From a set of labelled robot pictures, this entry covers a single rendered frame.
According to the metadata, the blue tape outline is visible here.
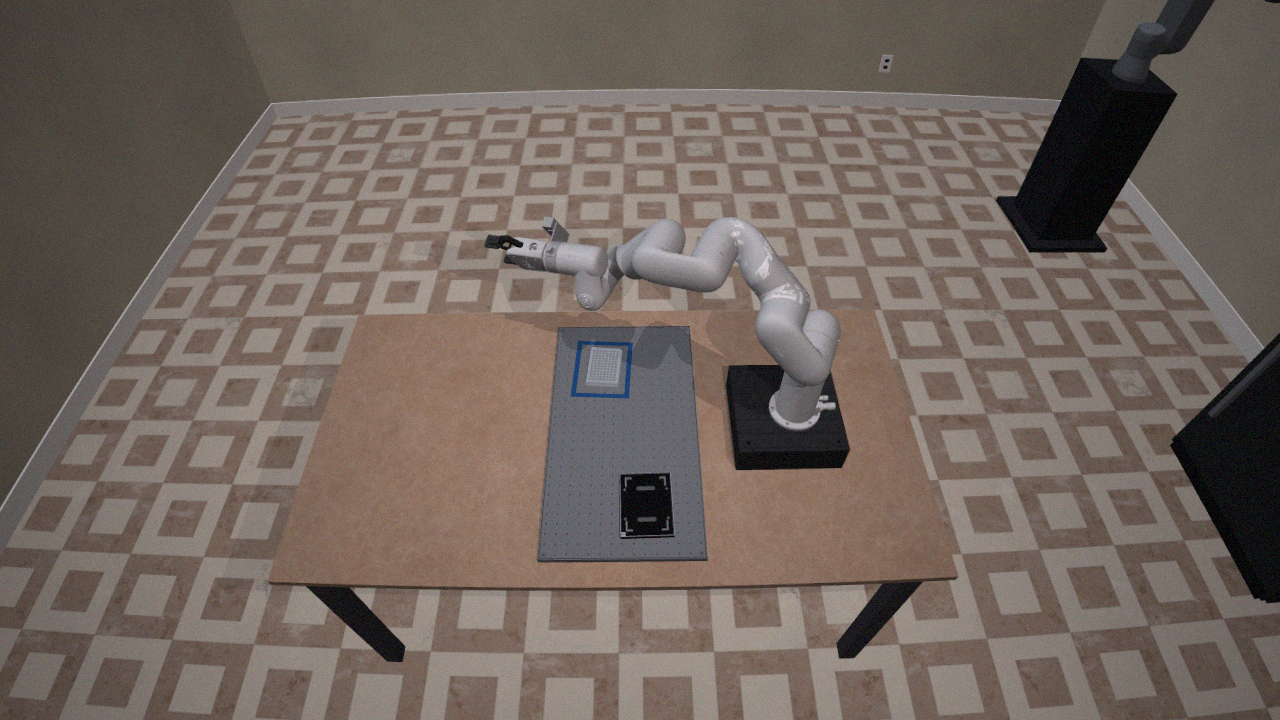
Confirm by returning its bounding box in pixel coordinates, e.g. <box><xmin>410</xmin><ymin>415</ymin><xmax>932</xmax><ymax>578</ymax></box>
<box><xmin>571</xmin><ymin>341</ymin><xmax>634</xmax><ymax>398</ymax></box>

